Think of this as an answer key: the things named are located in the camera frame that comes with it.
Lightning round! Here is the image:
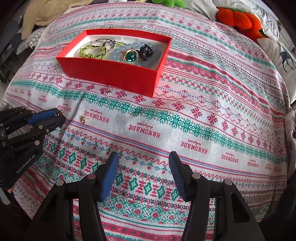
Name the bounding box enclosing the grey patterned pillow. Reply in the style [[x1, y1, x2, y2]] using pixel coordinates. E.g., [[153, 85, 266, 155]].
[[213, 0, 280, 41]]

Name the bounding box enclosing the patterned red green bedspread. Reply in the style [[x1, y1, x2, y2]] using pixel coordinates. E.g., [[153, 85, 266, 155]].
[[2, 2, 290, 240]]

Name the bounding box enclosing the dark blue beaded ring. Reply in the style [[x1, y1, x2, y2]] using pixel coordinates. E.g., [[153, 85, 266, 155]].
[[139, 44, 155, 61]]

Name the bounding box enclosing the white deer print pillow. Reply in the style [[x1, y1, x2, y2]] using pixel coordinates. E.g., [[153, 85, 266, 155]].
[[257, 38, 295, 104]]

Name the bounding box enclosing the red jewelry box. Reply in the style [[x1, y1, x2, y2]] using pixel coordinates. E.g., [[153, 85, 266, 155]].
[[56, 29, 172, 97]]

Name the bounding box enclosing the light blue bead bracelet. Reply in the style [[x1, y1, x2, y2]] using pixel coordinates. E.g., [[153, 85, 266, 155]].
[[108, 42, 163, 68]]

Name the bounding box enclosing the green bead cord bracelet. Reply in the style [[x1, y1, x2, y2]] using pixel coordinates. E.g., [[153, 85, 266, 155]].
[[79, 39, 127, 60]]

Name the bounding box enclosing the small gold stud earring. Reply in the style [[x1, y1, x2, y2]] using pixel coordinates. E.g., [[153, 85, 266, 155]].
[[80, 116, 86, 123]]

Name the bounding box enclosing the grey checked bedsheet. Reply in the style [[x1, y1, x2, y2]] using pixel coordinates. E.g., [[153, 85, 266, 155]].
[[16, 27, 46, 55]]

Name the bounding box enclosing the gold ring green stone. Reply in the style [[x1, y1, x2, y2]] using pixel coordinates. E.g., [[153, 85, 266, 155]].
[[121, 49, 139, 64]]

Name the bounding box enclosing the green tree plush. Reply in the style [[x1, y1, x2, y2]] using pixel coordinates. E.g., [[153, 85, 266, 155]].
[[152, 0, 186, 8]]

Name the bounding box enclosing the dark folding chair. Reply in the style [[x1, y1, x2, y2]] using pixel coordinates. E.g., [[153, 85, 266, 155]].
[[1, 21, 22, 83]]

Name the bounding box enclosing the orange pumpkin plush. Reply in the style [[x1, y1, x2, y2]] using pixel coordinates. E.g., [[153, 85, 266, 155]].
[[216, 8, 266, 43]]

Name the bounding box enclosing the beige fleece blanket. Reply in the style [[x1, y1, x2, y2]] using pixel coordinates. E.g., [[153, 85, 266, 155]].
[[21, 0, 93, 40]]

